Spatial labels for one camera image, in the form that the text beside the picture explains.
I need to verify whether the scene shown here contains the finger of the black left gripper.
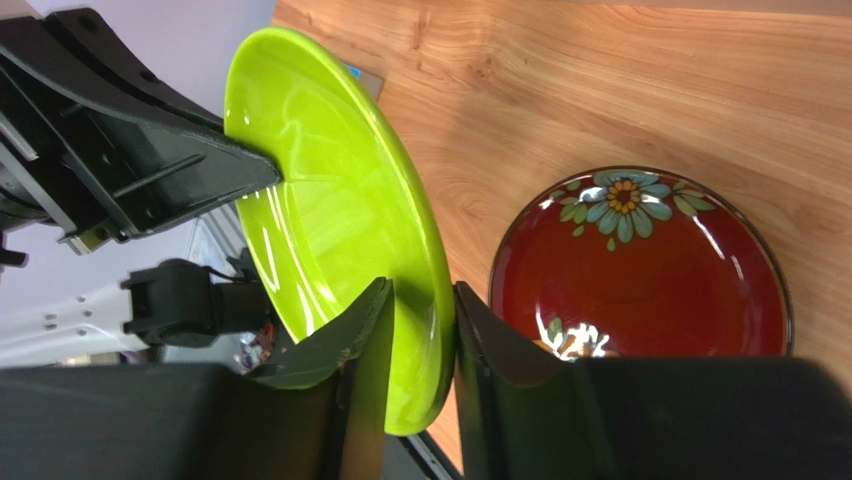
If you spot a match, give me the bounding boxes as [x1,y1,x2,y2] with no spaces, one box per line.
[1,8,282,255]

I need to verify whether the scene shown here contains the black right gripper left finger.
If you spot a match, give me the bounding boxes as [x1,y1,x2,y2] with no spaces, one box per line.
[1,278,394,479]

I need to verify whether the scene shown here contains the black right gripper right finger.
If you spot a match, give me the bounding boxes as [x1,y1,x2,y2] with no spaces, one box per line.
[454,282,851,479]

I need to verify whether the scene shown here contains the red floral plate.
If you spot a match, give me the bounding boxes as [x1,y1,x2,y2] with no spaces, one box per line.
[488,166,795,361]

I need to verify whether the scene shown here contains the lime green plate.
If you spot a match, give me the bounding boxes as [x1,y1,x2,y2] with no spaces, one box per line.
[224,27,455,436]

